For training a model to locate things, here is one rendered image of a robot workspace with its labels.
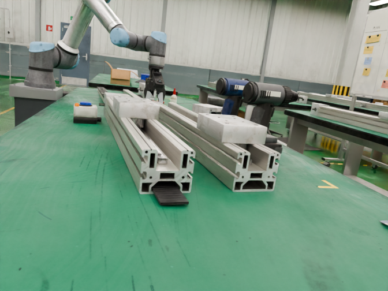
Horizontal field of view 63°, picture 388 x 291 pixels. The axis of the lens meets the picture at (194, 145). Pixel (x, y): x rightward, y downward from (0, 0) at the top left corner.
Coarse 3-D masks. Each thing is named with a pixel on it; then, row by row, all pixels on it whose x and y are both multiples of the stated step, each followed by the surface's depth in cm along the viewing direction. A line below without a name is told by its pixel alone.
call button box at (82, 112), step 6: (78, 108) 110; (84, 108) 111; (90, 108) 112; (96, 108) 112; (78, 114) 111; (84, 114) 112; (90, 114) 112; (96, 114) 113; (78, 120) 111; (84, 120) 112; (90, 120) 113; (96, 120) 113
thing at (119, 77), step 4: (108, 64) 323; (112, 68) 341; (112, 72) 323; (116, 72) 324; (120, 72) 325; (124, 72) 326; (128, 72) 327; (112, 76) 323; (116, 76) 324; (120, 76) 325; (124, 76) 326; (128, 76) 327; (112, 80) 327; (116, 80) 328; (120, 80) 329; (124, 80) 329; (128, 80) 330; (120, 84) 330; (124, 84) 330; (128, 84) 331; (240, 112) 508; (244, 112) 514; (240, 116) 502; (244, 116) 503
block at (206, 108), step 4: (196, 104) 133; (200, 104) 135; (204, 104) 137; (192, 108) 133; (196, 108) 132; (200, 108) 130; (204, 108) 128; (208, 108) 126; (212, 108) 128; (216, 108) 129; (220, 108) 131; (196, 112) 132; (200, 112) 130; (204, 112) 128; (208, 112) 127; (212, 112) 133; (216, 112) 134; (220, 112) 132
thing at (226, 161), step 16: (160, 112) 121; (176, 112) 108; (192, 112) 113; (176, 128) 101; (192, 128) 87; (192, 144) 87; (208, 144) 76; (224, 144) 68; (256, 144) 71; (208, 160) 76; (224, 160) 68; (240, 160) 63; (256, 160) 69; (272, 160) 66; (224, 176) 67; (240, 176) 64; (256, 176) 66; (272, 176) 67
